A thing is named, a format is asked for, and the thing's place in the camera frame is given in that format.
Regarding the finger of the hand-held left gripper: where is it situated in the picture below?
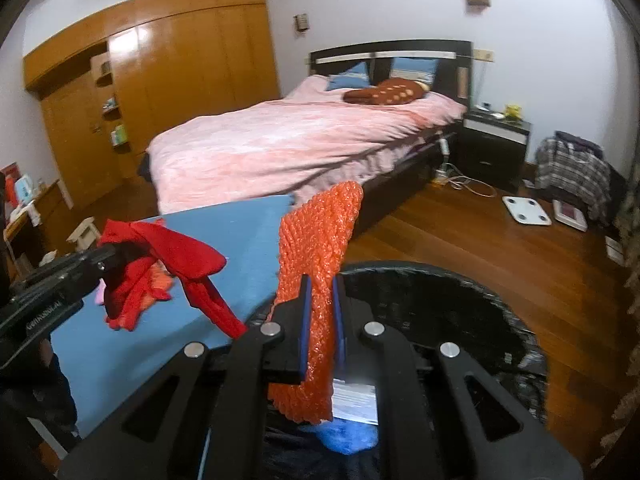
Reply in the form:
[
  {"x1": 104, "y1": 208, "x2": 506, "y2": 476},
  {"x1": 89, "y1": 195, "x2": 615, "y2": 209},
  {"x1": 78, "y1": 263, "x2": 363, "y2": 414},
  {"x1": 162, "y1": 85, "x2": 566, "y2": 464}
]
[
  {"x1": 22, "y1": 245, "x2": 132, "y2": 288},
  {"x1": 7, "y1": 266, "x2": 113, "y2": 313}
]

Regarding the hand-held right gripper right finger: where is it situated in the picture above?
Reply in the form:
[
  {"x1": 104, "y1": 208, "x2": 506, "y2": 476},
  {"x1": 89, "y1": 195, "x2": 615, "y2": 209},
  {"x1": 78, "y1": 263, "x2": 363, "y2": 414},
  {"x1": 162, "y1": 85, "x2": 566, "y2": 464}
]
[{"x1": 332, "y1": 279, "x2": 585, "y2": 480}]

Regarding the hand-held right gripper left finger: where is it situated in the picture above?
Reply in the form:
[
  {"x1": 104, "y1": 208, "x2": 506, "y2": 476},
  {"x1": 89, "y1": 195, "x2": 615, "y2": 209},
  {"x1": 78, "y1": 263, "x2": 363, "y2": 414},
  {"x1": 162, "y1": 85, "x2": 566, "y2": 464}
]
[{"x1": 60, "y1": 275, "x2": 313, "y2": 480}]

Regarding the white cardboard box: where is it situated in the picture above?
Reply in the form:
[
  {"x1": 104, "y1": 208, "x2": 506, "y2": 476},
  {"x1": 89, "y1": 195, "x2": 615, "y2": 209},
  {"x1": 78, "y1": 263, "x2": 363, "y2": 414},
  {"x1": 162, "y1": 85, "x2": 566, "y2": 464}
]
[{"x1": 331, "y1": 380, "x2": 379, "y2": 423}]

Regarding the red cloth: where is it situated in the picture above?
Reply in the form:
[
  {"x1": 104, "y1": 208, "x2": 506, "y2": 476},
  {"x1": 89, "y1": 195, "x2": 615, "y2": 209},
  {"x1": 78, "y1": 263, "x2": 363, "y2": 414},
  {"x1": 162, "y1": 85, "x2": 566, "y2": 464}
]
[{"x1": 97, "y1": 219, "x2": 247, "y2": 339}]

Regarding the trash bin with black bag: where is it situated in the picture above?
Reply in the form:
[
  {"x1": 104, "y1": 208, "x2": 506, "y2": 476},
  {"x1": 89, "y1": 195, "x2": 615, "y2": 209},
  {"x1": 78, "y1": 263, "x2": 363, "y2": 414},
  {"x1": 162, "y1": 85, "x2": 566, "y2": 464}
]
[{"x1": 250, "y1": 260, "x2": 551, "y2": 480}]

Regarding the blue plastic bag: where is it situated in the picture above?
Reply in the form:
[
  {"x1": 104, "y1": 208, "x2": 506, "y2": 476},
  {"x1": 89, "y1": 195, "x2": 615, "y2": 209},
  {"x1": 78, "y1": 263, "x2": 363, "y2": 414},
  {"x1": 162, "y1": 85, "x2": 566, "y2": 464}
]
[{"x1": 315, "y1": 417, "x2": 379, "y2": 456}]

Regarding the white wooden stool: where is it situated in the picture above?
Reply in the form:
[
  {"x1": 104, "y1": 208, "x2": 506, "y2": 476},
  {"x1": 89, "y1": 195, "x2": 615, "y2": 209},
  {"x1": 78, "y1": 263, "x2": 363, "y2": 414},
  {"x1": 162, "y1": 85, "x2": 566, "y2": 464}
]
[{"x1": 66, "y1": 216, "x2": 101, "y2": 251}]

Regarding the wooden desk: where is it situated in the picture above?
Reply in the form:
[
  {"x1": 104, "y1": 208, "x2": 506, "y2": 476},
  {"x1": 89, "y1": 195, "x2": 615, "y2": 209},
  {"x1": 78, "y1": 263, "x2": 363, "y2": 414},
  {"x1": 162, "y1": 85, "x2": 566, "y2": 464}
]
[{"x1": 0, "y1": 180, "x2": 66, "y2": 286}]

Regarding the white cloth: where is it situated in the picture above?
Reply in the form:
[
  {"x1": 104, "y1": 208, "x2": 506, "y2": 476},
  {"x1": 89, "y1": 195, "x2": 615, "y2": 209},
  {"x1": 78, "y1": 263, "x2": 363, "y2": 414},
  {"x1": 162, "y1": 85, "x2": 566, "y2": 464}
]
[{"x1": 10, "y1": 200, "x2": 41, "y2": 226}]

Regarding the red box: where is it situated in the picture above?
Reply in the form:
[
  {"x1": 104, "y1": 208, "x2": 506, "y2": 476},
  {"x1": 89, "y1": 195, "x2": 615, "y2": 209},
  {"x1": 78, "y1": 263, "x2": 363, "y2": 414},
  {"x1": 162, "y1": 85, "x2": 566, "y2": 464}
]
[{"x1": 0, "y1": 162, "x2": 21, "y2": 206}]

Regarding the wooden door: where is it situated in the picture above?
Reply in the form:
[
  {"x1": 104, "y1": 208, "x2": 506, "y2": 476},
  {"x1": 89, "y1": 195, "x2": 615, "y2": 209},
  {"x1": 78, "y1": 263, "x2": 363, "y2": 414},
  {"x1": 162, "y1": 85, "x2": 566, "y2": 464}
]
[{"x1": 42, "y1": 80, "x2": 123, "y2": 208}]

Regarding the dark wooden bed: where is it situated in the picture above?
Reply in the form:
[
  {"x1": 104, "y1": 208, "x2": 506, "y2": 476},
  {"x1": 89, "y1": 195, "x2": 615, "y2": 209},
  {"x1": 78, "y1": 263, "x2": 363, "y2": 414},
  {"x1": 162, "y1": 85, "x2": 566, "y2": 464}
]
[{"x1": 137, "y1": 40, "x2": 473, "y2": 241}]

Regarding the pink blanket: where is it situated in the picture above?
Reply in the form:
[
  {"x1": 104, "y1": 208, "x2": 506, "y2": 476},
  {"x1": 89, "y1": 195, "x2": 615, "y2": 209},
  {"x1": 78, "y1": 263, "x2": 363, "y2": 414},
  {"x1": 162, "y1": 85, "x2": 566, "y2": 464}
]
[{"x1": 146, "y1": 75, "x2": 468, "y2": 216}]

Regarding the white bathroom scale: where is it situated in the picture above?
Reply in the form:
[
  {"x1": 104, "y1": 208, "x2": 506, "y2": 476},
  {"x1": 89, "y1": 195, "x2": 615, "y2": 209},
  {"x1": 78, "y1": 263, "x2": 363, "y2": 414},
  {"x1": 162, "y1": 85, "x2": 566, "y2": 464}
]
[{"x1": 502, "y1": 195, "x2": 552, "y2": 226}]

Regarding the black and white nightstand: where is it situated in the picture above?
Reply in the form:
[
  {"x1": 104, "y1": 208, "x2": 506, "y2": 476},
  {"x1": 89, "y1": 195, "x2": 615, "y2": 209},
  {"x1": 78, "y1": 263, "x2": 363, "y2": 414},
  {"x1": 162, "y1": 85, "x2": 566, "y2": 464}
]
[{"x1": 460, "y1": 110, "x2": 532, "y2": 193}]

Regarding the brown dotted pillow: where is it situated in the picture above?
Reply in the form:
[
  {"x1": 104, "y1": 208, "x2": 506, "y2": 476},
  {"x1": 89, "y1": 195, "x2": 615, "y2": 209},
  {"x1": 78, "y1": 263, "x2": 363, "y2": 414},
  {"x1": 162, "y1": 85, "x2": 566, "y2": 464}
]
[{"x1": 343, "y1": 79, "x2": 431, "y2": 107}]

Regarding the wooden wardrobe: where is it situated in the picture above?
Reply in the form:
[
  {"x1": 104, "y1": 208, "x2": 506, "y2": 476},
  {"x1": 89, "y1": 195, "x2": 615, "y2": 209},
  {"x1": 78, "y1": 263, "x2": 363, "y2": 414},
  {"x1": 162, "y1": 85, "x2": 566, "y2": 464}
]
[{"x1": 22, "y1": 0, "x2": 281, "y2": 211}]

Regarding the blue pillow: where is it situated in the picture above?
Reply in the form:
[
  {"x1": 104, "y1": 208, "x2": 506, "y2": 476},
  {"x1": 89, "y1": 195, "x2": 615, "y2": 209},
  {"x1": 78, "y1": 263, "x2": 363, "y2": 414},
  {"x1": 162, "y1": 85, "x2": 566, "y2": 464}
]
[
  {"x1": 390, "y1": 57, "x2": 441, "y2": 86},
  {"x1": 327, "y1": 62, "x2": 371, "y2": 92}
]

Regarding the white scale with dark centre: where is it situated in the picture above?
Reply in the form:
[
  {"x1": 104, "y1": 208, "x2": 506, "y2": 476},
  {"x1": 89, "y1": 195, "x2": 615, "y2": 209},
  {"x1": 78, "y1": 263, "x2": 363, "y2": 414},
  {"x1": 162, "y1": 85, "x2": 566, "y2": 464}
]
[{"x1": 552, "y1": 199, "x2": 588, "y2": 232}]

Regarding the plaid cloth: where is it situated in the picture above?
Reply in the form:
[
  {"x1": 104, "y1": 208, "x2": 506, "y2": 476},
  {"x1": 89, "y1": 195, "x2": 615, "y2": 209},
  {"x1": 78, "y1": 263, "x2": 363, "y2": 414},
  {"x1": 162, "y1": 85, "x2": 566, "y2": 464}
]
[{"x1": 535, "y1": 136, "x2": 612, "y2": 223}]

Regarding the white box on floor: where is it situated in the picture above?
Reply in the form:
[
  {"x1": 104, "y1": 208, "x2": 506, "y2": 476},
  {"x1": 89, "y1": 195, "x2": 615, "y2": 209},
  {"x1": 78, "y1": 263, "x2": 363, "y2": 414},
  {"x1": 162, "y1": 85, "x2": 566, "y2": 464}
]
[{"x1": 605, "y1": 235, "x2": 626, "y2": 266}]

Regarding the patterned curtain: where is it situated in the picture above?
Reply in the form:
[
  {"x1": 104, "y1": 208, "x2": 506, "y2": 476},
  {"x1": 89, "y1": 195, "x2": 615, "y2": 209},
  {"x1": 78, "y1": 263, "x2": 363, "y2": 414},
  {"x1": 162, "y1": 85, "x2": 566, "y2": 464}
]
[{"x1": 607, "y1": 150, "x2": 640, "y2": 461}]

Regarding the dark bag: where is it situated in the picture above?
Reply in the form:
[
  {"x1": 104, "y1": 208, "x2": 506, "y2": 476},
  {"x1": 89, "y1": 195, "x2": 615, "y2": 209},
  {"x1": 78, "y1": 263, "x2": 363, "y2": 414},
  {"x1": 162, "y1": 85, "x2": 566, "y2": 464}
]
[{"x1": 554, "y1": 131, "x2": 603, "y2": 153}]

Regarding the white cable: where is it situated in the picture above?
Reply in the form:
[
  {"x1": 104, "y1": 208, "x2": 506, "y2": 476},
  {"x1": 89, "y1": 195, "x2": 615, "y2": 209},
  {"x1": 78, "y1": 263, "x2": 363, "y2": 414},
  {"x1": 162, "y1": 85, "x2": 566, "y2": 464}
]
[{"x1": 434, "y1": 140, "x2": 496, "y2": 198}]

